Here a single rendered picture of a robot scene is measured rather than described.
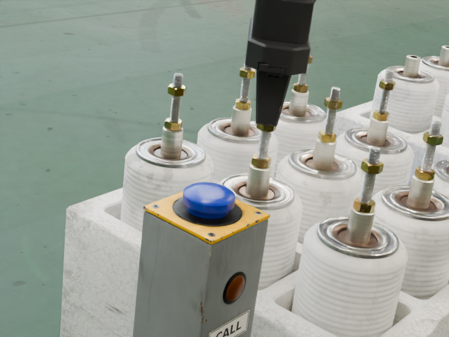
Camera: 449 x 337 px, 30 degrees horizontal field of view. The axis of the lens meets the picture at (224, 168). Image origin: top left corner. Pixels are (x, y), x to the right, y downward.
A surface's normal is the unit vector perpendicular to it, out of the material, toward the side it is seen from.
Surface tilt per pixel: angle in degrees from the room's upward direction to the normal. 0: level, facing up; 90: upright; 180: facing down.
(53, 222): 0
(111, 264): 90
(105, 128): 0
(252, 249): 90
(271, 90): 90
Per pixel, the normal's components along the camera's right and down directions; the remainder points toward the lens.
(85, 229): -0.64, 0.23
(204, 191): 0.11, -0.91
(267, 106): -0.06, 0.39
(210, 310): 0.76, 0.33
